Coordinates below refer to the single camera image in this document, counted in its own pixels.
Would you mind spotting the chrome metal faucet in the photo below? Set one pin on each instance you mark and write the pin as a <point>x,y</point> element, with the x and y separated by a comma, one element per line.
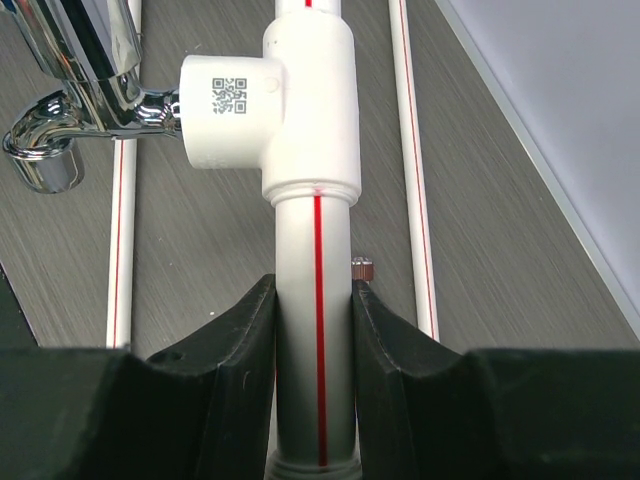
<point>93,49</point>

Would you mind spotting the brown plastic faucet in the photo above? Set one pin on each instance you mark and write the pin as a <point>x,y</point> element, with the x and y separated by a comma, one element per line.
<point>362,269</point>

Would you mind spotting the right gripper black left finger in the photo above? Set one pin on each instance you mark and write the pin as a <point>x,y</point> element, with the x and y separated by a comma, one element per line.
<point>199,409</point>

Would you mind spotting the white PVC pipe frame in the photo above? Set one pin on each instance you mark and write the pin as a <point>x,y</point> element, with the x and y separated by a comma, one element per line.
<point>292,114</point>

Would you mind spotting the aluminium corner profile right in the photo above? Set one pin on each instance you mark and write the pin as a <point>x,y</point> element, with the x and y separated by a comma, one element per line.
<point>565,74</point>

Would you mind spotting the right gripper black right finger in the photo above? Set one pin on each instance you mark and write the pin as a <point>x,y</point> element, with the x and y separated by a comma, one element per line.
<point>427,412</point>

